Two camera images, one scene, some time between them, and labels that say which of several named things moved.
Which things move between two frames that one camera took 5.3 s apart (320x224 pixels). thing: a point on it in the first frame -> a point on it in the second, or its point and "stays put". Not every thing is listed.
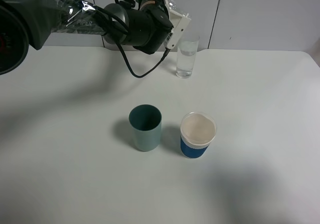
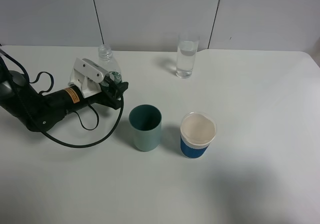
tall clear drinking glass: x=187 y=46 stays put
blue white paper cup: x=197 y=130 stays put
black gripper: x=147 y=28 -> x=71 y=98
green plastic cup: x=145 y=121 stays put
